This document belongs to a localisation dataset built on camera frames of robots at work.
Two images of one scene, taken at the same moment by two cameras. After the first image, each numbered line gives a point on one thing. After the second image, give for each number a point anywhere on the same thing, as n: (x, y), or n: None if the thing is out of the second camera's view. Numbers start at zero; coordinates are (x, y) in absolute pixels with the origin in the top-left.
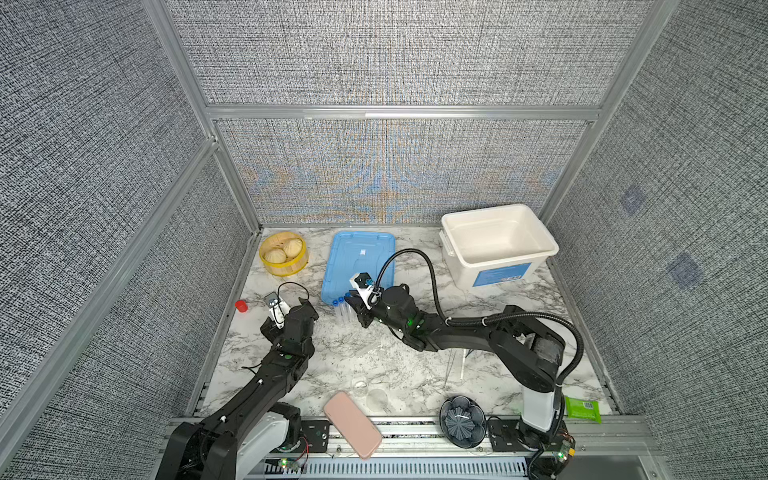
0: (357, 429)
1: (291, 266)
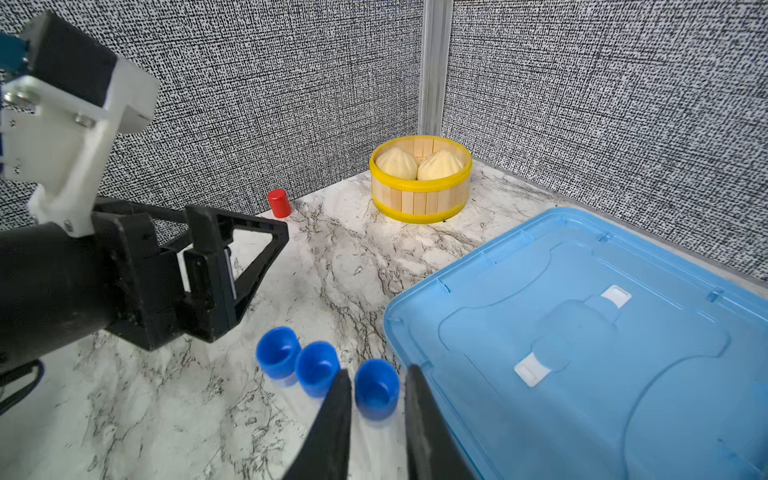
0: None
1: (415, 201)
